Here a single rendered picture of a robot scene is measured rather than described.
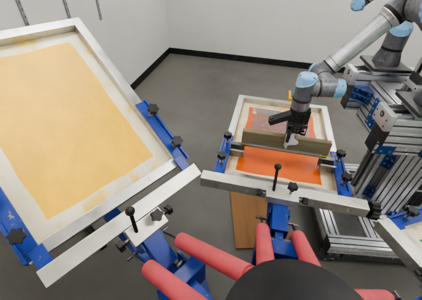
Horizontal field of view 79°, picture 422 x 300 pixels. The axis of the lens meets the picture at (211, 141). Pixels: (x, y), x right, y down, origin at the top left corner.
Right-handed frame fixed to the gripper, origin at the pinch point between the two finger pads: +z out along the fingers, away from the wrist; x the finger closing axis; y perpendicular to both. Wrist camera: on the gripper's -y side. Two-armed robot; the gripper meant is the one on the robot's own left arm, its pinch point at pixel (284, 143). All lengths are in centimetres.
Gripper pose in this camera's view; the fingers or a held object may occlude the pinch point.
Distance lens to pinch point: 127.9
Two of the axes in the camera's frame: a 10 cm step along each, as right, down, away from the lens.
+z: -0.2, 7.7, 6.3
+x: 2.2, -6.1, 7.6
